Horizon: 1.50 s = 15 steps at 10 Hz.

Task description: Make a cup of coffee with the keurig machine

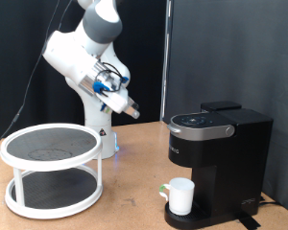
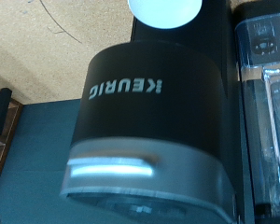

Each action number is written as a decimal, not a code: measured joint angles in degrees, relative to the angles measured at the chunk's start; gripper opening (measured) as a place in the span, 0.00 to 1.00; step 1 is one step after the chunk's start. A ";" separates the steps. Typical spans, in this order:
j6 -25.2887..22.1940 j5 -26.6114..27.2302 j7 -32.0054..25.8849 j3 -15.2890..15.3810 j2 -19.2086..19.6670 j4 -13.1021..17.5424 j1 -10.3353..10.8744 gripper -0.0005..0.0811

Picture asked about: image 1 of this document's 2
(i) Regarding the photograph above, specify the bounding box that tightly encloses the white mug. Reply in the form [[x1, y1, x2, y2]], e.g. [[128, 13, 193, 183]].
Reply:
[[158, 177, 196, 217]]

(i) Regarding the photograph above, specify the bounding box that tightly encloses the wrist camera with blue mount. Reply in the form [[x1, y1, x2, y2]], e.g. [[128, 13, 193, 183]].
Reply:
[[100, 102, 112, 115]]

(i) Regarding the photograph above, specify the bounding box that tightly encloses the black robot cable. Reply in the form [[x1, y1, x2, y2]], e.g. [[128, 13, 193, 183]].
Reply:
[[0, 0, 131, 153]]

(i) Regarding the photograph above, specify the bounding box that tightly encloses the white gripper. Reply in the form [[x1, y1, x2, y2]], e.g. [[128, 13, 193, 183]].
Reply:
[[98, 83, 141, 120]]

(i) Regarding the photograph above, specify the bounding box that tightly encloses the white two-tier turntable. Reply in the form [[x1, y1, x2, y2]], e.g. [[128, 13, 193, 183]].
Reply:
[[0, 122, 104, 220]]

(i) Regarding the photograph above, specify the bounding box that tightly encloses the silver vertical pole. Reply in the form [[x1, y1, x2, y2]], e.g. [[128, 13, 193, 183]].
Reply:
[[159, 0, 174, 123]]

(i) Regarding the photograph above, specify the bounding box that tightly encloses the black Keurig coffee machine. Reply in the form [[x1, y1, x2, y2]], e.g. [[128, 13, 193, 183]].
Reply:
[[163, 101, 275, 230]]

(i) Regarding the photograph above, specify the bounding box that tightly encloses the black tape strip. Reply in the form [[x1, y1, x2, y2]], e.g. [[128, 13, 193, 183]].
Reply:
[[234, 212, 262, 230]]

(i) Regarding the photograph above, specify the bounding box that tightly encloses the black power cable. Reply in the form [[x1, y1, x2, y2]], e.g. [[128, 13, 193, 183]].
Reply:
[[258, 195, 283, 207]]

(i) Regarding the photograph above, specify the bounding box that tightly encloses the blue cable clip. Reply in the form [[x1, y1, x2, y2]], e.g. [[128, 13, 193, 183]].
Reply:
[[92, 80, 111, 95]]

